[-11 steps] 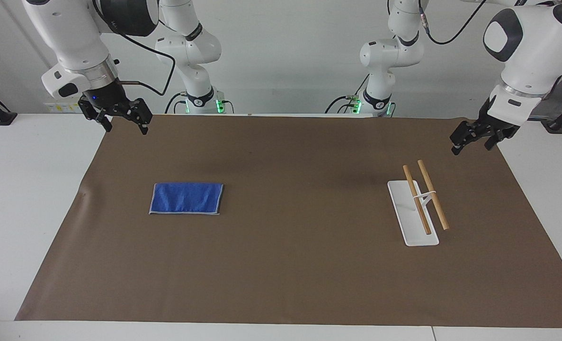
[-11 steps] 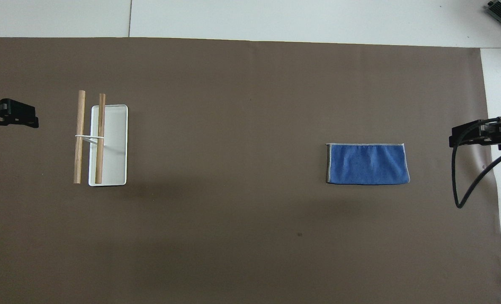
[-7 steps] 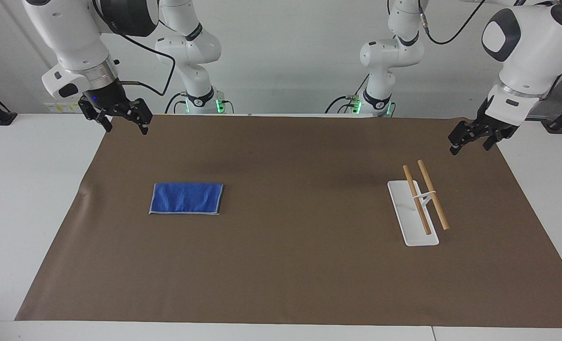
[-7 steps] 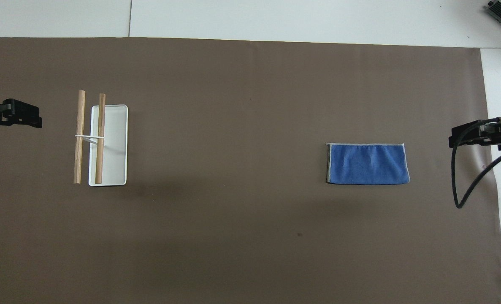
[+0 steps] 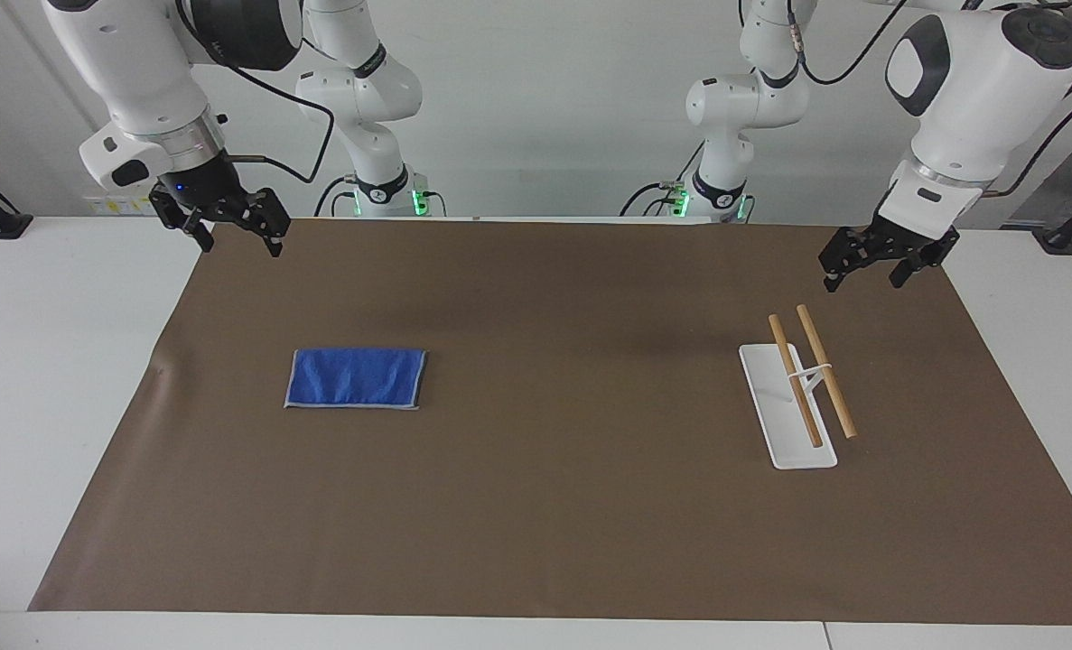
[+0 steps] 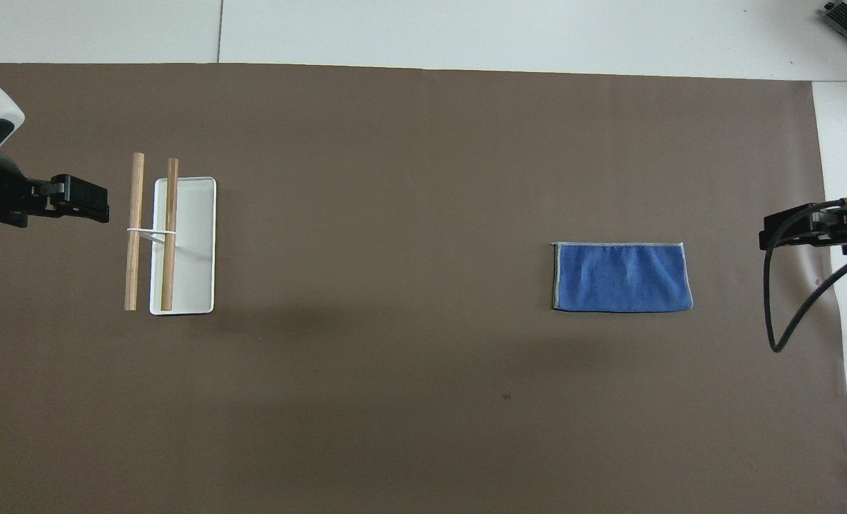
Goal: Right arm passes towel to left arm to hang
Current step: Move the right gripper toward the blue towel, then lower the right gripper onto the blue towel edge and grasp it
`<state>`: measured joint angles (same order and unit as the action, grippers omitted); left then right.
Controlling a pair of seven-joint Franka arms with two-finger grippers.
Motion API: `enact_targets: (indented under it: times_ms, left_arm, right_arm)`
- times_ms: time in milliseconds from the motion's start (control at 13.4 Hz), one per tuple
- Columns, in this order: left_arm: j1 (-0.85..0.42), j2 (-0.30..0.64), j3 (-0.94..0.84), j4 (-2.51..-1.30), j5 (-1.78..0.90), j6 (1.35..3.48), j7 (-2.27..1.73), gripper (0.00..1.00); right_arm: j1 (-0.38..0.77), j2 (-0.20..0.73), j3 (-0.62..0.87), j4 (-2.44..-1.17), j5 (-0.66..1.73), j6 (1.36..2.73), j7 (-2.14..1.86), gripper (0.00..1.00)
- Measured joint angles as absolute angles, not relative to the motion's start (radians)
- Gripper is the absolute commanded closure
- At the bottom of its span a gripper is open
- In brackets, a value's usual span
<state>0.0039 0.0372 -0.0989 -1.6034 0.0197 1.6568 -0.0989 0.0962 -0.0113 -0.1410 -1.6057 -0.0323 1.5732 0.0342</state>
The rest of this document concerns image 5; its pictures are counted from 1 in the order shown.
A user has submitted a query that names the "blue folded towel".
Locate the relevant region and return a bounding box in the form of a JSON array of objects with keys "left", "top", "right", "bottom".
[{"left": 284, "top": 348, "right": 429, "bottom": 412}]

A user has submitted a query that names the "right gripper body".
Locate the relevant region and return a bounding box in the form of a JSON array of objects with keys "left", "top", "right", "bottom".
[{"left": 160, "top": 152, "right": 249, "bottom": 219}]

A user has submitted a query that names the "black cable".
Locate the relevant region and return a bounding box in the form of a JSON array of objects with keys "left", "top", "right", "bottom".
[
  {"left": 174, "top": 0, "right": 336, "bottom": 186},
  {"left": 985, "top": 70, "right": 1072, "bottom": 198},
  {"left": 619, "top": 179, "right": 683, "bottom": 218},
  {"left": 313, "top": 175, "right": 358, "bottom": 218},
  {"left": 784, "top": 0, "right": 912, "bottom": 88}
]

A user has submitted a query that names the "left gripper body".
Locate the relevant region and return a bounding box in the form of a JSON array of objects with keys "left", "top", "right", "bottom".
[{"left": 870, "top": 212, "right": 962, "bottom": 261}]

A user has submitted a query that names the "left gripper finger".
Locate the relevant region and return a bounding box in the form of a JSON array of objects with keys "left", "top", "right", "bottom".
[
  {"left": 888, "top": 242, "right": 955, "bottom": 291},
  {"left": 816, "top": 224, "right": 898, "bottom": 294}
]

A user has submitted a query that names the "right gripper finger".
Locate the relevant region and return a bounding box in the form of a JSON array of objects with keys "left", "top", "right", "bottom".
[
  {"left": 148, "top": 186, "right": 217, "bottom": 254},
  {"left": 221, "top": 187, "right": 293, "bottom": 259}
]

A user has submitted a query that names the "white rack with wooden bars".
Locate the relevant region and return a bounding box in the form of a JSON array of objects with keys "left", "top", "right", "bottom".
[{"left": 738, "top": 303, "right": 860, "bottom": 471}]

